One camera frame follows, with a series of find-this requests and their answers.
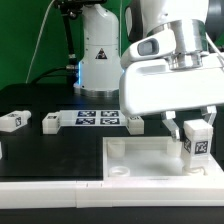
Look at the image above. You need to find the black cable bundle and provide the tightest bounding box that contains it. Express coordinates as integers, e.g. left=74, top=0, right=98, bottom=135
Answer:
left=30, top=0, right=108, bottom=84

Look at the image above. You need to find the white part at left edge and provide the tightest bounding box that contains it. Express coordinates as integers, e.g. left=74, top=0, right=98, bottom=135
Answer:
left=0, top=142, right=3, bottom=160

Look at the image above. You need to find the white thin cable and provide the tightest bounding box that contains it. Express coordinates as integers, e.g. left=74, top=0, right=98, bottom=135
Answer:
left=25, top=0, right=56, bottom=84

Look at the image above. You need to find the white L-shaped fence wall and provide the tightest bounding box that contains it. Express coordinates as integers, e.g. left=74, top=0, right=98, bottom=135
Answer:
left=0, top=170, right=224, bottom=209

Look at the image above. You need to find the white plate with tags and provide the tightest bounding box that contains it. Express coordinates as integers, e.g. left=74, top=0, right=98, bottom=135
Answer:
left=60, top=110, right=126, bottom=127

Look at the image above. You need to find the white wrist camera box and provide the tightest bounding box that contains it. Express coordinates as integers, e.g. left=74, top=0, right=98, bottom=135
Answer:
left=120, top=29, right=176, bottom=68

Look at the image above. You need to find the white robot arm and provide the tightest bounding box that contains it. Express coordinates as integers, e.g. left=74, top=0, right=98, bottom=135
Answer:
left=75, top=0, right=224, bottom=123

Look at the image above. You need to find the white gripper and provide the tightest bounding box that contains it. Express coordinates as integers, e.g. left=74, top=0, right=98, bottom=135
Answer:
left=119, top=54, right=224, bottom=141

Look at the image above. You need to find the white square tabletop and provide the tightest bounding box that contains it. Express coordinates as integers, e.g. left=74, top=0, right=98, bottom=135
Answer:
left=103, top=137, right=223, bottom=180

